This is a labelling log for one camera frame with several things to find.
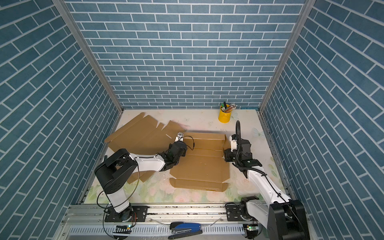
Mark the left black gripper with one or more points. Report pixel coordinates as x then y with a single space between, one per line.
184 152

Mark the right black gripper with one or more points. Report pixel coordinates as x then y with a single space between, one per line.
227 154

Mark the cardboard box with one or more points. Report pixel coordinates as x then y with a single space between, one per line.
204 167

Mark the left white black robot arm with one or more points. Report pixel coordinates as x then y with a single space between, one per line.
114 172

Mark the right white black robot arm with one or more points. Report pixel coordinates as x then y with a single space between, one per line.
282 217

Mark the left flat cardboard sheet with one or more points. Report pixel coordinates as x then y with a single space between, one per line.
143 135

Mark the yellow pen cup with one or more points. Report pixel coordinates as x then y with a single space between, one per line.
223 116

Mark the pens in cup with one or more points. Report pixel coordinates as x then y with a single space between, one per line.
227 108

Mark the blue black stapler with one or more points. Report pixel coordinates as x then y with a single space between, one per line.
182 230

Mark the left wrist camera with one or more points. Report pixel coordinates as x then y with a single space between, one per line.
179 137

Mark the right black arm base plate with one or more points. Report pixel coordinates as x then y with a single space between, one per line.
238 211

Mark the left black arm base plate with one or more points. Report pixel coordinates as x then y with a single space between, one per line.
131 214

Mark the aluminium front rail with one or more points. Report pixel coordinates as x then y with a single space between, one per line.
88 220

